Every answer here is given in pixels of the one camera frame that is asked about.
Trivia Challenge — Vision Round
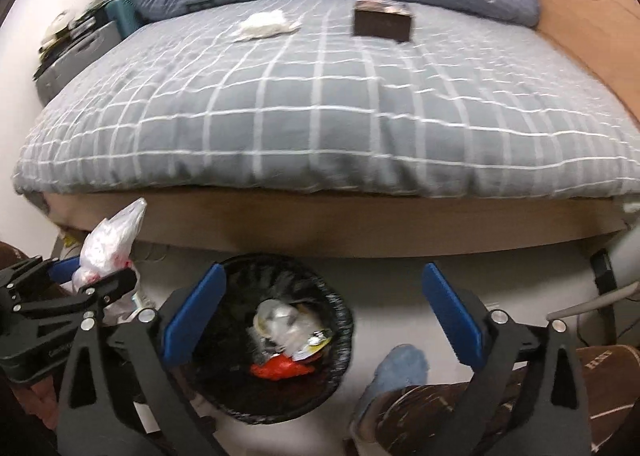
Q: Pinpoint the red plastic bag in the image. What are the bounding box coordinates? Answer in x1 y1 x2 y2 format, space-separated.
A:
249 355 313 382

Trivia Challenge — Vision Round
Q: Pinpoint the clear bubble wrap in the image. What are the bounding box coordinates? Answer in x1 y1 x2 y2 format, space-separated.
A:
251 300 306 354

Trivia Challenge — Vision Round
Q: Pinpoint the crumpled white tissue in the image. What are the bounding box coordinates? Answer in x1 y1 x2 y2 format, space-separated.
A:
231 10 303 43

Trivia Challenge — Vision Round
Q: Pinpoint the yellow white snack packet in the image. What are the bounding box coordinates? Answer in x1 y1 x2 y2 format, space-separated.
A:
287 326 335 363

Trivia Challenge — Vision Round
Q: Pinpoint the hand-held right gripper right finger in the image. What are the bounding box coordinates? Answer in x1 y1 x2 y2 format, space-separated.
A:
421 263 591 456

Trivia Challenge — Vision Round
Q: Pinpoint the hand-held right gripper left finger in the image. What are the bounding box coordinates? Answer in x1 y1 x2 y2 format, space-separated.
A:
55 263 227 456

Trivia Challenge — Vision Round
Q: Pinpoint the grey checked bed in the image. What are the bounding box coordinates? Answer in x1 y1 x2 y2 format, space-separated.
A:
12 0 640 202
40 0 640 259

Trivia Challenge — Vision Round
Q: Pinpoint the black power adapter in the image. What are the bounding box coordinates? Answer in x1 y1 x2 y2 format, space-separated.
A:
591 250 617 294

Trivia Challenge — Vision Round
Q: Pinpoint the clear plastic bag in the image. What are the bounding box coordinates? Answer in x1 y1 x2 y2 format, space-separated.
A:
71 197 149 296

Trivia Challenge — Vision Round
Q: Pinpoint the blue slipper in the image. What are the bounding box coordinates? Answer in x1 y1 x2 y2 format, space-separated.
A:
349 343 430 442

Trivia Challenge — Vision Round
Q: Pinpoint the black cardboard box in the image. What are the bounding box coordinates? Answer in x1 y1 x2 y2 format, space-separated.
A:
351 0 417 44

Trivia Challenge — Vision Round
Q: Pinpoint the grey curved bar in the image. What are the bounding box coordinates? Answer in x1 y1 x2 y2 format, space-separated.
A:
547 281 640 323

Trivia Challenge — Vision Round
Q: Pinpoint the bin with black liner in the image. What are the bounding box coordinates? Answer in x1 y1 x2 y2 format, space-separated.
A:
187 253 357 426

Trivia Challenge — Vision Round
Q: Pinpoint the person's right leg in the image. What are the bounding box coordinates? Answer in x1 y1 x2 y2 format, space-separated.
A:
382 343 640 456

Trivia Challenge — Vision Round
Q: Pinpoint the pile of dark clutter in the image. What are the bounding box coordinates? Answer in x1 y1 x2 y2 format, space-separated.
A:
35 0 136 82

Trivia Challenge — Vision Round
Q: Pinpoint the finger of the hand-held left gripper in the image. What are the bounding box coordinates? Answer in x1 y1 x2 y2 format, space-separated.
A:
15 267 139 333
0 256 82 306

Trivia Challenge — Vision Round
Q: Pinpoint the grey suitcase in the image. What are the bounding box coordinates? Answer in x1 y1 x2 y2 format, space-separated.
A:
35 21 126 107

